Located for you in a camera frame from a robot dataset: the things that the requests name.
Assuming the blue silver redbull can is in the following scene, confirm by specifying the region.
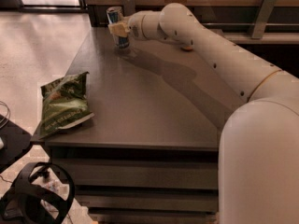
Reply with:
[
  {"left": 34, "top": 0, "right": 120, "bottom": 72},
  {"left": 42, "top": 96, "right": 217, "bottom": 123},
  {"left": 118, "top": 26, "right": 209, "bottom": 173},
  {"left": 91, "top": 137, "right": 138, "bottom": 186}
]
[{"left": 107, "top": 7, "right": 129, "bottom": 49}]

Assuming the orange fruit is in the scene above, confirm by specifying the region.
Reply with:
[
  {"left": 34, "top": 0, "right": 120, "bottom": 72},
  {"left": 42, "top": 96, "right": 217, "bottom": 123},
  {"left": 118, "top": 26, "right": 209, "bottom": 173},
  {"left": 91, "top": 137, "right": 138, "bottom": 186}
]
[{"left": 181, "top": 46, "right": 193, "bottom": 51}]

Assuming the grey metal bracket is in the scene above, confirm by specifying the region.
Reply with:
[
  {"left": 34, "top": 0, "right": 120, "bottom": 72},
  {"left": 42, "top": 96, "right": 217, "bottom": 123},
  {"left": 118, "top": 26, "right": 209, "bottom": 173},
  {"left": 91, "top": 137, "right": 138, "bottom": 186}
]
[
  {"left": 249, "top": 0, "right": 277, "bottom": 39},
  {"left": 121, "top": 0, "right": 135, "bottom": 16}
]

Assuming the grey cable loop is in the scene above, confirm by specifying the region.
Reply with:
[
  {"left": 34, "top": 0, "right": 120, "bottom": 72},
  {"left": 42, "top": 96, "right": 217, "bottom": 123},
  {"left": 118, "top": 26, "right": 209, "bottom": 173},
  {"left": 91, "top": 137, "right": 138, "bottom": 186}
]
[{"left": 0, "top": 102, "right": 11, "bottom": 130}]

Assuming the right grey metal bracket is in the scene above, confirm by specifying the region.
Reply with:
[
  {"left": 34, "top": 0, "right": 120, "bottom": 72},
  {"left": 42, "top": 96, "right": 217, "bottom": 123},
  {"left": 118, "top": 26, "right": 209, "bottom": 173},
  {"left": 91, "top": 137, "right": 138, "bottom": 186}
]
[{"left": 249, "top": 0, "right": 277, "bottom": 39}]

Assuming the grey drawer cabinet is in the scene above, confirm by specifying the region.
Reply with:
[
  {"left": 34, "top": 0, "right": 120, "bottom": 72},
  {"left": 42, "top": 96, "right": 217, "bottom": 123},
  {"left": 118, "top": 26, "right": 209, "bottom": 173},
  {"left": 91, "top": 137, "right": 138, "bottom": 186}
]
[{"left": 42, "top": 28, "right": 242, "bottom": 224}]

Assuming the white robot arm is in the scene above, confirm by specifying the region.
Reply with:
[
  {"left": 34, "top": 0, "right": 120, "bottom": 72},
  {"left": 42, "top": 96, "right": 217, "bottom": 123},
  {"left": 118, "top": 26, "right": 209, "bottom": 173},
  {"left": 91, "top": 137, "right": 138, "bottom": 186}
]
[{"left": 107, "top": 3, "right": 299, "bottom": 224}]

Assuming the black side table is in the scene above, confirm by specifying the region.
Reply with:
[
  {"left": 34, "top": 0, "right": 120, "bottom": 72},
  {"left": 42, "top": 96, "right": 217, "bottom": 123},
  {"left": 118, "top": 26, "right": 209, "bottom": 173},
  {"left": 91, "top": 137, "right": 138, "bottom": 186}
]
[{"left": 0, "top": 120, "right": 32, "bottom": 173}]

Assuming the green chip bag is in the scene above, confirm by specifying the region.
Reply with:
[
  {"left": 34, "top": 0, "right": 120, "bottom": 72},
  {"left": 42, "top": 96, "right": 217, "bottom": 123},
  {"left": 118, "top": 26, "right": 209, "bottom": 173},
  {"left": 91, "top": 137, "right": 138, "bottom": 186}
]
[{"left": 38, "top": 72, "right": 94, "bottom": 138}]

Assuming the left grey metal bracket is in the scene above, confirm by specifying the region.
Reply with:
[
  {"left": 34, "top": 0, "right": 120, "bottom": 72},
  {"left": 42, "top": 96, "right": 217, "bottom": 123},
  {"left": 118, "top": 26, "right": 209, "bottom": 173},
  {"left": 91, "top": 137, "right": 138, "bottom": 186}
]
[{"left": 121, "top": 0, "right": 135, "bottom": 16}]

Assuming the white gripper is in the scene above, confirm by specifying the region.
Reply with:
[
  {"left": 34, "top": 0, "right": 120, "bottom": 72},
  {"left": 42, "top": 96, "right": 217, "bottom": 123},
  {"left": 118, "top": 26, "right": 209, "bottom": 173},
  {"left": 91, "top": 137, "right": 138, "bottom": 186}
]
[{"left": 108, "top": 11, "right": 152, "bottom": 40}]

